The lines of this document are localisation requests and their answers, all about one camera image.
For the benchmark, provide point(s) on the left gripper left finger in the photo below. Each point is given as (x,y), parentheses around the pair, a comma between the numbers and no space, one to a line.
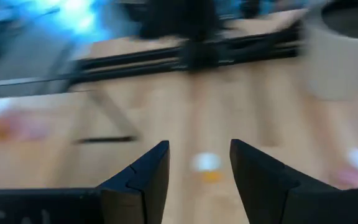
(129,202)

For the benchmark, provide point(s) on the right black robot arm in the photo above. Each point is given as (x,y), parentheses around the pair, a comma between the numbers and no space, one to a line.
(182,18)

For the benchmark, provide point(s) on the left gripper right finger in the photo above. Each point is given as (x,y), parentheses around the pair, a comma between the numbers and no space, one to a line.
(275,199)

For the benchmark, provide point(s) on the small orange pill bottle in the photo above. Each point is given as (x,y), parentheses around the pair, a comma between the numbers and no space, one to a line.
(207,161)

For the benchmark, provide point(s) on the white plant pot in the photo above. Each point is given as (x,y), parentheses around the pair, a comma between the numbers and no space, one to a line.
(337,68)

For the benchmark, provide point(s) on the black aluminium table frame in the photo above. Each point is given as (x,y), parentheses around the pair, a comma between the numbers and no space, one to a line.
(129,60)

